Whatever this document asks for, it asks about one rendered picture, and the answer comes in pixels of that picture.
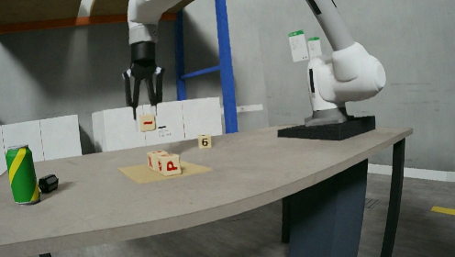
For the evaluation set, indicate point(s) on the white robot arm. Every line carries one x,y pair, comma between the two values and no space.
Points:
355,76

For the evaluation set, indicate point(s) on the beige flat mat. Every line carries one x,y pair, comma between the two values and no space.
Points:
141,174

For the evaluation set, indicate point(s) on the green drink can with yellow stripe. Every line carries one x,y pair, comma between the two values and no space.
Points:
22,176

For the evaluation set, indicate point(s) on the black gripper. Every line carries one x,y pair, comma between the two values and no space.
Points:
142,68

